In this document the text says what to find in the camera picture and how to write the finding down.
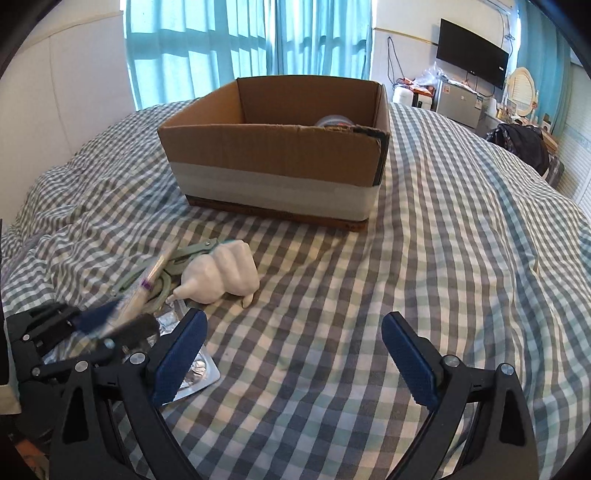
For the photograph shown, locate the teal side curtain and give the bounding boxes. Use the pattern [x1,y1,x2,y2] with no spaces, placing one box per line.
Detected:
[516,1,571,133]

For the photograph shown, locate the silver blister pill pack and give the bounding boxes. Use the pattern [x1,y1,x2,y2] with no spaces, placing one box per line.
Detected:
[150,308,221,407]

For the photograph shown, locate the oval white vanity mirror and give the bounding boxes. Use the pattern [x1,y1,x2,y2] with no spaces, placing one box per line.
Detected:
[506,67,538,117]

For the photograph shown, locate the white toothpaste tube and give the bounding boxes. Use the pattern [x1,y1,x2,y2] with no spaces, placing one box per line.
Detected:
[98,240,179,338]

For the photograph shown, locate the white squishy toy figure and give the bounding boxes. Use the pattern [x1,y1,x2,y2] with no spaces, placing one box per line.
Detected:
[166,240,259,308]

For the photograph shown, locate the silver mini fridge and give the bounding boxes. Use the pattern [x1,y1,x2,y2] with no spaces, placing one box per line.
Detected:
[435,82,483,130]

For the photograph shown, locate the brown cardboard box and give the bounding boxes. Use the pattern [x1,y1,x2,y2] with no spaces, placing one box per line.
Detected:
[158,75,391,231]

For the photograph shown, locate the white suitcase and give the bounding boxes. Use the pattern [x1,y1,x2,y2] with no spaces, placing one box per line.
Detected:
[392,85,414,107]

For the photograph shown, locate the grey-green plastic hanger clip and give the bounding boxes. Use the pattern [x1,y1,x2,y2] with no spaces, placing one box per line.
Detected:
[110,239,221,314]

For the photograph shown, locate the teal window curtain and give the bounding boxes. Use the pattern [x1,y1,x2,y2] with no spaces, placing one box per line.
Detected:
[123,0,372,109]

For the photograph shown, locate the white wardrobe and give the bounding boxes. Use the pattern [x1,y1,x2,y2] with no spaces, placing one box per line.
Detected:
[558,63,591,216]

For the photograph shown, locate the black bag on chair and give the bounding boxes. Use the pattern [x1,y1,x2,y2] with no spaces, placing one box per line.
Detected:
[485,123,550,176]

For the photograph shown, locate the black wall television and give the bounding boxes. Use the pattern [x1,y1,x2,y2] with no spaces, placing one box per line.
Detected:
[436,19,509,89]

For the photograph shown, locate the checkered bed blanket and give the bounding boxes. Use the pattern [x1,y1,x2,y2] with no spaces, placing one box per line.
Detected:
[1,104,590,479]

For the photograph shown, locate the clear plastic floss jar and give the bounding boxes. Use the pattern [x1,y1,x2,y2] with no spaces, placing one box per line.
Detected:
[315,115,356,128]

